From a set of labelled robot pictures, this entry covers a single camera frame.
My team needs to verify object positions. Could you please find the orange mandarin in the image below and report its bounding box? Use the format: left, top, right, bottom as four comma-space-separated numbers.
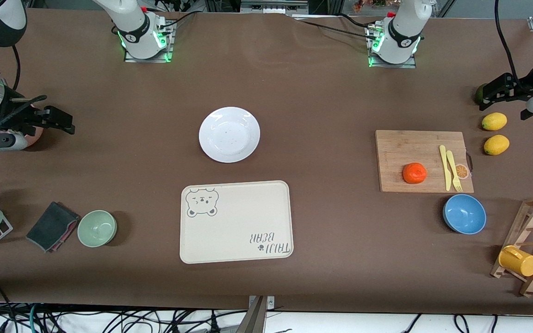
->
403, 162, 428, 185

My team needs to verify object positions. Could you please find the white round plate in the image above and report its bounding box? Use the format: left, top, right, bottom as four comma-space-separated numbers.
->
198, 106, 261, 163

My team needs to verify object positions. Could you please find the yellow lemon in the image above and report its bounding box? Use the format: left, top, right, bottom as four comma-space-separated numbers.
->
483, 135, 510, 156
481, 112, 508, 131

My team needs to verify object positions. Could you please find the pink bowl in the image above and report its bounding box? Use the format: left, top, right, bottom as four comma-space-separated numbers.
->
17, 124, 44, 149

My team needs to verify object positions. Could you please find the yellow plastic fork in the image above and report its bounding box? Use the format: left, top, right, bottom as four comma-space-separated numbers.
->
446, 150, 463, 192

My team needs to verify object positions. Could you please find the yellow plastic knife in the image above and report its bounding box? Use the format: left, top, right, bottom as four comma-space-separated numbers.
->
439, 145, 452, 191

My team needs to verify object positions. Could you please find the dark grey folded cloth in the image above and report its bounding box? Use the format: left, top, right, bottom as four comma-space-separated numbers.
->
25, 201, 81, 253

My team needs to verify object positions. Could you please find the wooden cutting board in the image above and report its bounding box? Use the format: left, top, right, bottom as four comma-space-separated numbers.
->
375, 130, 475, 194

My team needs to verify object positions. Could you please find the pale green bowl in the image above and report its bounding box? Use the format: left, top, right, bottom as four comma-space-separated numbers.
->
77, 210, 118, 248

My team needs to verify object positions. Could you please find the blue bowl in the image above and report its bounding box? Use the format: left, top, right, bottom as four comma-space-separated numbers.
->
442, 194, 487, 235

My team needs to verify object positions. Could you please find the wooden mug rack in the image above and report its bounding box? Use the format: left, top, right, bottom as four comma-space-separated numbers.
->
490, 195, 533, 297

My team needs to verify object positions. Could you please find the yellow mug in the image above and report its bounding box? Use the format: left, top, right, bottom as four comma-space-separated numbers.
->
498, 245, 533, 278

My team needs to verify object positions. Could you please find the cream bear print tray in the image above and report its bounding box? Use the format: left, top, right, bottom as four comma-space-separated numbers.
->
180, 180, 294, 265

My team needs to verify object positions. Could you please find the grey metal bar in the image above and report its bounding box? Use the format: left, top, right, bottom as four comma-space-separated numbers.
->
236, 296, 267, 333

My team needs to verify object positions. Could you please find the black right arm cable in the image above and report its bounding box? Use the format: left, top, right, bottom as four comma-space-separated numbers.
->
11, 44, 22, 91

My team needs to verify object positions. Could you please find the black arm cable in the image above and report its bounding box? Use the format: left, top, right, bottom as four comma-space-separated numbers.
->
11, 44, 22, 91
494, 0, 522, 88

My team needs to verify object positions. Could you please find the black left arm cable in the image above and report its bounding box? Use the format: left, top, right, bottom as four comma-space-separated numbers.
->
494, 0, 522, 88

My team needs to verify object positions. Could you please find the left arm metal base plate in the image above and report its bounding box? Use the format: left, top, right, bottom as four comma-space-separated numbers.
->
367, 25, 417, 69

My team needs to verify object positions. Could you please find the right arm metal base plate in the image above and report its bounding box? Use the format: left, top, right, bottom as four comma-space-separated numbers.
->
124, 21, 175, 63

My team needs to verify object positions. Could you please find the black right base cable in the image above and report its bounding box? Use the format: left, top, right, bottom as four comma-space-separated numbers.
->
158, 11, 198, 30

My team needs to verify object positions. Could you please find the black base cable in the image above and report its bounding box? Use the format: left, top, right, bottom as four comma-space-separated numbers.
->
158, 11, 198, 30
294, 14, 380, 40

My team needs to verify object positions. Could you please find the black left base cable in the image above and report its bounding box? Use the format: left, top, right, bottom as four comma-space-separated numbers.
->
294, 14, 380, 40

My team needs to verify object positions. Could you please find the teal cable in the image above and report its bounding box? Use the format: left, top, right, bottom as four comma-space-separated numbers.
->
29, 303, 41, 333

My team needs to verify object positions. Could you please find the silver metal frame piece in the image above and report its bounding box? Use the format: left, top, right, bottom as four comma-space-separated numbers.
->
241, 0, 309, 14

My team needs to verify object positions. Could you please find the metal clamp bracket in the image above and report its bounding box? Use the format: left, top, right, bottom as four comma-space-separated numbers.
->
248, 295, 275, 311

